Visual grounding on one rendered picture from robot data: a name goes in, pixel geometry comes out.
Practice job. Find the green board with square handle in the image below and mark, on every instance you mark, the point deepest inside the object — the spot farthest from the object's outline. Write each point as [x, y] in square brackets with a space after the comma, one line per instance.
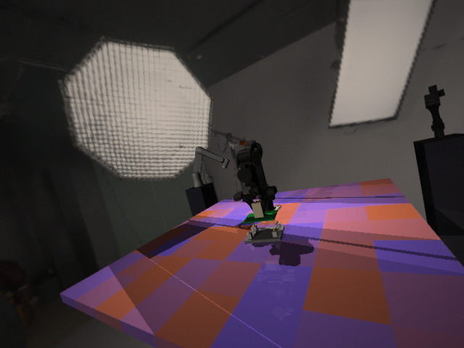
[258, 214]

